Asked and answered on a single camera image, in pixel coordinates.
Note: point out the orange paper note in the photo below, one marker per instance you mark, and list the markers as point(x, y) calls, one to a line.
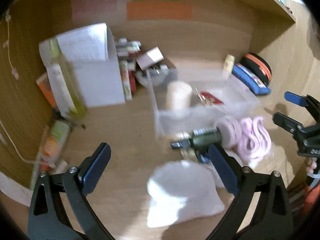
point(159, 10)

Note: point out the dark green glass bottle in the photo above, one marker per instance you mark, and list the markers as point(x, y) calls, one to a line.
point(199, 140)

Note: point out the white magazine file holder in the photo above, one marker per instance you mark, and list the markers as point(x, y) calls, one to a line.
point(91, 52)

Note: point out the small black barcode box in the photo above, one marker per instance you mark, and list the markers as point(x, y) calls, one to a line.
point(200, 156)

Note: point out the person's hand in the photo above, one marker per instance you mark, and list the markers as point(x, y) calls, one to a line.
point(311, 166)

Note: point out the clear plastic storage bin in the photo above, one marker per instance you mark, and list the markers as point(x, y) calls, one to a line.
point(238, 101)

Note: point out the pink round macaron case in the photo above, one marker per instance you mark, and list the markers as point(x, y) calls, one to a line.
point(230, 130)

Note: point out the orange green tube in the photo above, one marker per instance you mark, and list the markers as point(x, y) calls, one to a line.
point(55, 142)

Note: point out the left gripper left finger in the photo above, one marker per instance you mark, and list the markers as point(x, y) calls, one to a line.
point(47, 216)

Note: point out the white drawstring pouch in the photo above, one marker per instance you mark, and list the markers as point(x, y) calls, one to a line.
point(181, 191)

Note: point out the small white cardboard box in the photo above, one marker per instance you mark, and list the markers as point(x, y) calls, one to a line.
point(149, 58)

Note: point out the cream pillar candle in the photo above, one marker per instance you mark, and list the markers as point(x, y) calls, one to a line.
point(179, 95)

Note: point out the yellow green tall bottle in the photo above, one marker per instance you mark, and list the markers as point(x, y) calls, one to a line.
point(70, 95)

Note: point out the red small pouch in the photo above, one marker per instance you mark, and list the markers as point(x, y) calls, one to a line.
point(208, 99)

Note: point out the cream lotion bottle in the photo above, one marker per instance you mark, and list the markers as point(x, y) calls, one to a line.
point(228, 66)

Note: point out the blue patterned pencil pouch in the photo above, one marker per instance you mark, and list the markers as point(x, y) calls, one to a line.
point(249, 79)

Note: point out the pink paper note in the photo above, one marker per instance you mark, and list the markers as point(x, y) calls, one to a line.
point(86, 8)

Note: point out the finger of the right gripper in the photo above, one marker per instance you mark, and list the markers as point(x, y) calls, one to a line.
point(308, 102)
point(290, 125)

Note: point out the black orange zip case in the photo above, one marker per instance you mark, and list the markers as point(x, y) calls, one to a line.
point(258, 66)

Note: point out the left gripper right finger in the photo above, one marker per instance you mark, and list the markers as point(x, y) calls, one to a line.
point(272, 218)

